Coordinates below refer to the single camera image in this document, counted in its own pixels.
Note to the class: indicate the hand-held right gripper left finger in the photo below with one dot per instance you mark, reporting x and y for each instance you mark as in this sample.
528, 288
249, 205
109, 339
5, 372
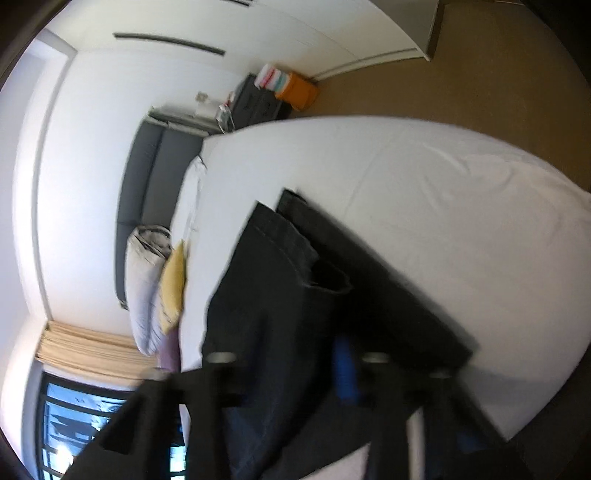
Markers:
207, 415

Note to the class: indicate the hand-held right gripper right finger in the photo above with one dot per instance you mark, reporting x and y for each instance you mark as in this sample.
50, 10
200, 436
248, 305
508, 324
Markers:
345, 374

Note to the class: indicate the black pants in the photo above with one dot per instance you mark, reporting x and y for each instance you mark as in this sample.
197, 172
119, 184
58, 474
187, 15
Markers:
268, 286

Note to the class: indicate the purple patterned pillow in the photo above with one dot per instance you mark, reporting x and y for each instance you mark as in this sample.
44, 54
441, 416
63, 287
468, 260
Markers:
170, 353

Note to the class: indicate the beige curtain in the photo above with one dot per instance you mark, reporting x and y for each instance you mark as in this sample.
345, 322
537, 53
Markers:
92, 346

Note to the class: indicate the yellow patterned pillow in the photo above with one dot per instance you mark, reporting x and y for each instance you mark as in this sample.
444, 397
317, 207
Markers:
173, 281

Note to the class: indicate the black framed window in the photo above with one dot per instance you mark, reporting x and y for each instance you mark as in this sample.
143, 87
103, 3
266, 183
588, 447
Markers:
69, 424

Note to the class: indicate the folded grey duvet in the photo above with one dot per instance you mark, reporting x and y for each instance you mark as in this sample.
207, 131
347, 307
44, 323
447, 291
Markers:
143, 286

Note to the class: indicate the bed with white sheet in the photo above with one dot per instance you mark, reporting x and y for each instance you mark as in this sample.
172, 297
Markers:
415, 184

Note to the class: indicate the white pillow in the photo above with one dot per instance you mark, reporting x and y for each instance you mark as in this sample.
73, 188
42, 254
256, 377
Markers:
191, 198

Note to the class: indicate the grey padded headboard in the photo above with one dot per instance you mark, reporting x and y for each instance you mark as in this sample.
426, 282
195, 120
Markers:
147, 184

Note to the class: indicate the dark grey nightstand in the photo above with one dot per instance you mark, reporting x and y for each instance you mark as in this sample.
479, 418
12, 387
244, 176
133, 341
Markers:
254, 104

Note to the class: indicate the orange box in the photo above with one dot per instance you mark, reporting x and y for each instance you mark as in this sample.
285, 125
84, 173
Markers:
298, 92

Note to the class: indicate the striped white bin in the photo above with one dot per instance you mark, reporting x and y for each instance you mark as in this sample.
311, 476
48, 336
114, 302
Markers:
272, 77

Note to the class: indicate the white wardrobe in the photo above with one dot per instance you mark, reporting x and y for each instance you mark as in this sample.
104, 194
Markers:
300, 37

